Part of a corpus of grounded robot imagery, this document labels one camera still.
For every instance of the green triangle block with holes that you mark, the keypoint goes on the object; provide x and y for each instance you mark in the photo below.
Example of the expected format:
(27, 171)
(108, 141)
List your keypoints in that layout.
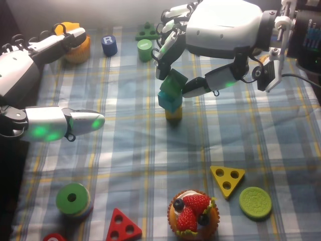
(145, 36)

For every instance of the strawberry fruit tart toy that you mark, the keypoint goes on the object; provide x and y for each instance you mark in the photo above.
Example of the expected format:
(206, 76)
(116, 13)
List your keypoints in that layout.
(191, 211)

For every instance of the red triangle block with holes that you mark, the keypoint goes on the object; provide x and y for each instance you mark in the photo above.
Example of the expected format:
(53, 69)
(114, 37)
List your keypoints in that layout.
(121, 227)

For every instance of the green cylinder minus sign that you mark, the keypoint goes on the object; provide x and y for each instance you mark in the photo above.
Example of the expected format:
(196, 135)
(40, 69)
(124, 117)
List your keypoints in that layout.
(144, 51)

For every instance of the teal cube letter K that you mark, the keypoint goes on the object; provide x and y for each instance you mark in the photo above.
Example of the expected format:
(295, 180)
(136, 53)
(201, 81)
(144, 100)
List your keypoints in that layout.
(168, 103)

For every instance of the orange cupcake toy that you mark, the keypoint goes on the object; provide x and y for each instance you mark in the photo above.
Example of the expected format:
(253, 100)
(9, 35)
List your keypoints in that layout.
(80, 54)

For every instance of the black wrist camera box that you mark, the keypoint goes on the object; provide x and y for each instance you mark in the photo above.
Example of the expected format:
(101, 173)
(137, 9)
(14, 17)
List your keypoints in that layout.
(265, 75)

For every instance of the yellow triangle block with holes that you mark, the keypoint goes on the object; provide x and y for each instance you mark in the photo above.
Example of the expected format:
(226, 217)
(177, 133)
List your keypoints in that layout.
(227, 178)

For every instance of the green cube number 7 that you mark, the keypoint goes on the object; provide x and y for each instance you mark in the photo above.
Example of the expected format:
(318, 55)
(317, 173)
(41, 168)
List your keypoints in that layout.
(173, 85)

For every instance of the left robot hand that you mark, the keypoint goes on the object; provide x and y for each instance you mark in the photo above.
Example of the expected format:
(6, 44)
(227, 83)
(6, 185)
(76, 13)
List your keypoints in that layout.
(15, 72)

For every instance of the green sandwich cookie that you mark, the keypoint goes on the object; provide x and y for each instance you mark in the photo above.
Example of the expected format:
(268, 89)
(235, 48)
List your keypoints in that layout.
(255, 202)

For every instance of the yellow wooden cube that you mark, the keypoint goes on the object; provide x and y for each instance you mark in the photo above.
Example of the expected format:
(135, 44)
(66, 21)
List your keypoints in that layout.
(173, 115)

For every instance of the blue cylinder letter R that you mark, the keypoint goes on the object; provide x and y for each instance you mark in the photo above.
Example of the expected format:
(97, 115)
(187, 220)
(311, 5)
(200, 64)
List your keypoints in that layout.
(109, 47)

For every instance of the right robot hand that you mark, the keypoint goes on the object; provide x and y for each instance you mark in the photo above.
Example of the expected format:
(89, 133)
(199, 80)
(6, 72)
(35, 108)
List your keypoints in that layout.
(223, 25)

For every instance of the blue plaid tablecloth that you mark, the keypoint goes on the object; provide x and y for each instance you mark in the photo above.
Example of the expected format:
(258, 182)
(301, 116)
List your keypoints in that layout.
(150, 150)

